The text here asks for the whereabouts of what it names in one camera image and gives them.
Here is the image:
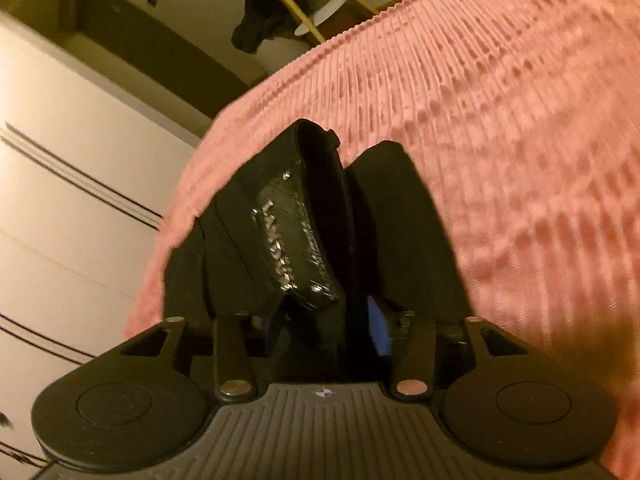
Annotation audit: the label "round side table yellow legs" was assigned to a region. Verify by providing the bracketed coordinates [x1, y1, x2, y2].
[239, 0, 381, 46]

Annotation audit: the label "pink ribbed blanket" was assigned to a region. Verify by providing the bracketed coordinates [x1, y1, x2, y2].
[122, 0, 640, 480]

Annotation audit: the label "white wardrobe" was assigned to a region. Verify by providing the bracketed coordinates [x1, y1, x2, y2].
[0, 10, 206, 471]

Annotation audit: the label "black pants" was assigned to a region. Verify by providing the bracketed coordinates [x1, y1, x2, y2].
[167, 119, 473, 386]

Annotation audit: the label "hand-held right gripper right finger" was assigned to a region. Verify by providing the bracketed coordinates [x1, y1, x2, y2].
[366, 296, 531, 398]

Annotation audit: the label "dark cloth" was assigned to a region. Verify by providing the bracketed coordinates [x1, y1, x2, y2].
[231, 0, 301, 56]

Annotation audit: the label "brown door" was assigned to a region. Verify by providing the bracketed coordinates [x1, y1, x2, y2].
[82, 0, 253, 121]

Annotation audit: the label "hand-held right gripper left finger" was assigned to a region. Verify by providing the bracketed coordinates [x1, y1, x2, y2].
[117, 310, 256, 398]

